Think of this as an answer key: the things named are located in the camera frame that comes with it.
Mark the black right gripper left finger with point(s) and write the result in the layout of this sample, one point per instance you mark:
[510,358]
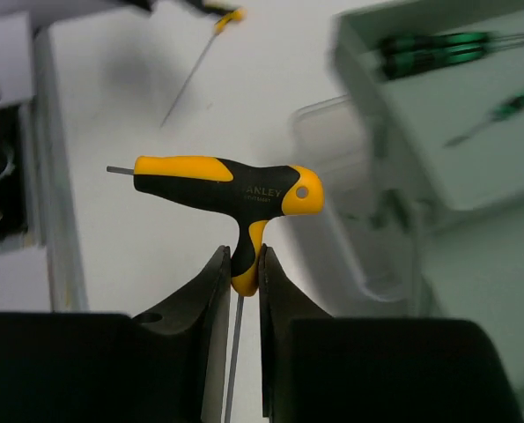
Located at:
[166,364]

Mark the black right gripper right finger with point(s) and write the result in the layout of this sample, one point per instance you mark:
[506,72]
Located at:
[321,368]

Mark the yellow T-handle key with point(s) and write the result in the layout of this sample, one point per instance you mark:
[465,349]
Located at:
[225,14]
[252,196]

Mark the green plastic toolbox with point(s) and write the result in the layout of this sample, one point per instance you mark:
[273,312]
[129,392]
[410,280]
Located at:
[404,214]

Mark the small green black precision screwdriver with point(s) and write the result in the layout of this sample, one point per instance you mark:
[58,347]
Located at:
[406,42]

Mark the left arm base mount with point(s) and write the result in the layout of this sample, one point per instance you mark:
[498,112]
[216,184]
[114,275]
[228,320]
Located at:
[20,210]

